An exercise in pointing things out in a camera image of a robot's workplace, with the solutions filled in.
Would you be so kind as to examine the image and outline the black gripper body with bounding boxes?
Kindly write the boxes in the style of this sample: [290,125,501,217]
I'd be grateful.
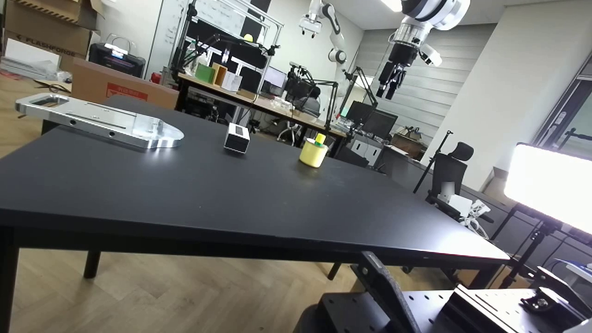
[386,38,421,71]

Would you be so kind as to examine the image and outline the yellow mug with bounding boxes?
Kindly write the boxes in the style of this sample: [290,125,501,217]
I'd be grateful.
[297,138,331,171]

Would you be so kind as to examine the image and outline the black computer monitor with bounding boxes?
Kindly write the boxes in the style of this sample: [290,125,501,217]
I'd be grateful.
[344,101,399,143]

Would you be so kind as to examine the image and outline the black desk machine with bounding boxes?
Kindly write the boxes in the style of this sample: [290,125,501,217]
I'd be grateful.
[282,64,323,117]

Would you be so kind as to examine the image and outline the black stand pole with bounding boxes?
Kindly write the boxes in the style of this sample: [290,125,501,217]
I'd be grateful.
[410,129,455,197]

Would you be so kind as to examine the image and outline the black office chair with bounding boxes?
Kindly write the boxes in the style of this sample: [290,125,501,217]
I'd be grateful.
[423,141,477,210]

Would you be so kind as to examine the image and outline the long wooden desk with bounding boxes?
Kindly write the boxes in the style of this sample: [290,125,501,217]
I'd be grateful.
[175,73,347,141]

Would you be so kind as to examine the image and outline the white device beside chair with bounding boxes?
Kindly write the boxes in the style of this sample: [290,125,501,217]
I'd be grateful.
[434,180,495,241]

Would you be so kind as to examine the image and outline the small white black box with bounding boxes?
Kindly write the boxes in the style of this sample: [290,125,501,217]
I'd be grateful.
[221,123,251,158]

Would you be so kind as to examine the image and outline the black shelf rack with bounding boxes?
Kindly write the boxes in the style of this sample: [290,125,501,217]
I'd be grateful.
[170,3,286,95]

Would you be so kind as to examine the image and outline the orange box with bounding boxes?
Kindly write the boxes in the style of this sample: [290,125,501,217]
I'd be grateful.
[210,64,229,90]

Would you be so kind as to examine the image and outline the green box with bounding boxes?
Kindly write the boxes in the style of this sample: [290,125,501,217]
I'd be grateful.
[194,64,216,86]

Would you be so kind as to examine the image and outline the bright light panel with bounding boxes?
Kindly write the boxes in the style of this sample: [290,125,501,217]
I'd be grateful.
[501,143,592,238]

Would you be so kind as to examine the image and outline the black light stand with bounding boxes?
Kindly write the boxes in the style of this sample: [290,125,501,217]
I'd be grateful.
[497,206,558,291]

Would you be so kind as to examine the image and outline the black base platform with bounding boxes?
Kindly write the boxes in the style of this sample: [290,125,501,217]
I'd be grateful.
[318,286,592,333]

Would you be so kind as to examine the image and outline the brown cardboard box red label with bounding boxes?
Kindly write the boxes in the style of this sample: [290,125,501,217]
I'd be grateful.
[70,58,181,114]

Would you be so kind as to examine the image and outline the black printer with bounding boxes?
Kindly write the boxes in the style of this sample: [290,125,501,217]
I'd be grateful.
[86,42,147,80]

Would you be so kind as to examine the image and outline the silver metal plate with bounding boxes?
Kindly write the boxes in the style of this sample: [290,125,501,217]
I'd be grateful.
[14,92,186,154]

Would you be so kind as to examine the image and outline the stacked brown cardboard boxes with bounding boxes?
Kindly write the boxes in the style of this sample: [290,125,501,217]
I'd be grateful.
[1,0,99,62]

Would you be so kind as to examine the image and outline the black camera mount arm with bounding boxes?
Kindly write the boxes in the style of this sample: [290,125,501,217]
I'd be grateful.
[351,249,427,333]

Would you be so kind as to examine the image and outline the black bracket device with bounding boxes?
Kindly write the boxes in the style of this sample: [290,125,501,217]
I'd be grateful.
[517,258,592,325]

